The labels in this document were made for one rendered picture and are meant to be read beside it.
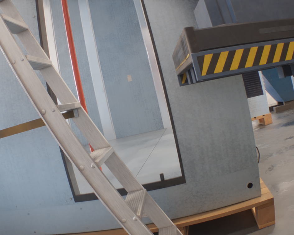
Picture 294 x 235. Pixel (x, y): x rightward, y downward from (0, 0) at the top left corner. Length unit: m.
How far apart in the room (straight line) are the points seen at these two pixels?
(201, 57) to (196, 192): 1.25
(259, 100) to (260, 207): 4.68
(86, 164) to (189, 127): 0.81
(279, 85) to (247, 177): 6.07
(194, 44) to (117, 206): 0.66
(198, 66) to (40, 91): 0.64
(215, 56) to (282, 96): 7.25
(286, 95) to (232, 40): 7.27
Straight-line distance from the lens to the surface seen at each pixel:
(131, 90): 5.73
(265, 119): 6.82
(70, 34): 2.36
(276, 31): 1.17
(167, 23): 2.24
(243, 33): 1.15
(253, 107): 6.79
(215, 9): 1.42
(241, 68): 1.13
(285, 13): 1.39
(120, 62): 5.76
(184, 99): 2.22
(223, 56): 1.13
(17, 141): 2.41
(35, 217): 2.48
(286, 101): 8.43
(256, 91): 6.82
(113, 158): 1.97
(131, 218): 1.54
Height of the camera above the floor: 0.80
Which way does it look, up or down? 3 degrees down
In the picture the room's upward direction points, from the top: 13 degrees counter-clockwise
